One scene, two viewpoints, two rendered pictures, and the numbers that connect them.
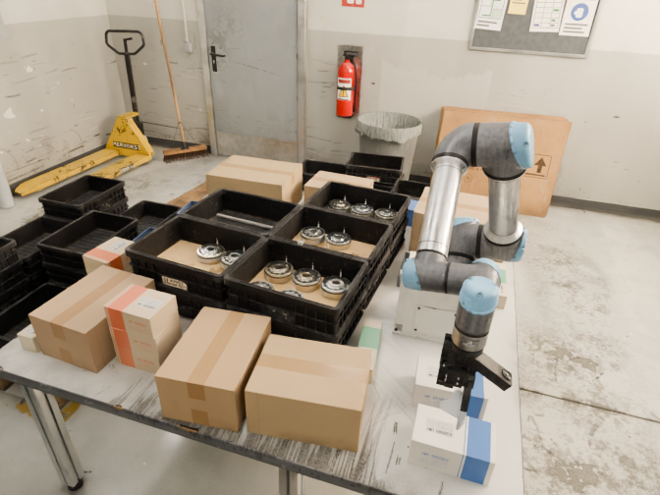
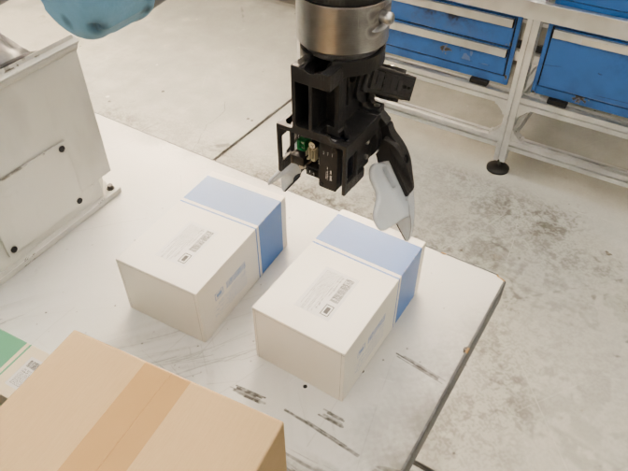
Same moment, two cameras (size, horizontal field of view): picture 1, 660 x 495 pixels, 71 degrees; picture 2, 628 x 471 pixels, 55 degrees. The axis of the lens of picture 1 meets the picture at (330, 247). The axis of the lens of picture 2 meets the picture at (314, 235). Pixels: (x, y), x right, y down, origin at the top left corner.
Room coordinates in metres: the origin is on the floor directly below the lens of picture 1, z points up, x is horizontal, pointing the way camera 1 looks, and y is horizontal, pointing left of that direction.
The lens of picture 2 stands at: (0.68, 0.14, 1.30)
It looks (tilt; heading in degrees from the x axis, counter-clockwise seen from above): 43 degrees down; 286
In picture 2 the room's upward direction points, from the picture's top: straight up
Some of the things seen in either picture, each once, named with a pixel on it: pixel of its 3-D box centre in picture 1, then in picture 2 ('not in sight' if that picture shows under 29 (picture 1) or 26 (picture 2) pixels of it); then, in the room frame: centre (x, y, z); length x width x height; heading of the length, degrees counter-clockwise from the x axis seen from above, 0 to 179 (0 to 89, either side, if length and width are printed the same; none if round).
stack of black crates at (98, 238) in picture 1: (98, 267); not in sight; (2.07, 1.23, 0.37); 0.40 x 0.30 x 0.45; 164
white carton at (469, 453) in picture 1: (451, 443); (342, 298); (0.78, -0.33, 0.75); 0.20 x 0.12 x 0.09; 74
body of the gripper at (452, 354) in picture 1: (460, 360); (336, 109); (0.79, -0.31, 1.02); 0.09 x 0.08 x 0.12; 74
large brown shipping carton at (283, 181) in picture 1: (256, 187); not in sight; (2.23, 0.39, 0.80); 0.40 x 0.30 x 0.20; 75
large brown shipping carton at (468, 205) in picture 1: (461, 226); not in sight; (1.89, -0.59, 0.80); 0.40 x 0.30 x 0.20; 72
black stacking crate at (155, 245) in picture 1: (198, 257); not in sight; (1.43, 0.47, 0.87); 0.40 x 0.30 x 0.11; 69
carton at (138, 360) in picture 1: (149, 348); not in sight; (1.09, 0.55, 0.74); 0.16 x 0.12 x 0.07; 73
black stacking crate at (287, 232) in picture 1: (332, 244); not in sight; (1.56, -0.01, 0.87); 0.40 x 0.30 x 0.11; 69
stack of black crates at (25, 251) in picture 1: (42, 261); not in sight; (2.18, 1.62, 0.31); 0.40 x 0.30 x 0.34; 164
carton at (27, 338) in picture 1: (57, 320); not in sight; (1.21, 0.91, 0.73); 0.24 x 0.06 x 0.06; 163
